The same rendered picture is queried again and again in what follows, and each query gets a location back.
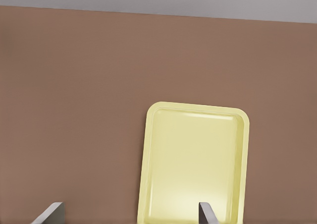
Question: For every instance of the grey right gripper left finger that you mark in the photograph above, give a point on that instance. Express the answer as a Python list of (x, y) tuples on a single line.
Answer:
[(53, 215)]

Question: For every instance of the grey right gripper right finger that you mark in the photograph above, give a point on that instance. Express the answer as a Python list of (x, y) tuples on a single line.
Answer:
[(206, 215)]

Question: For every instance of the pale yellow rectangular tray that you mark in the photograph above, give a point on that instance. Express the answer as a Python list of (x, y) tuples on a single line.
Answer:
[(193, 164)]

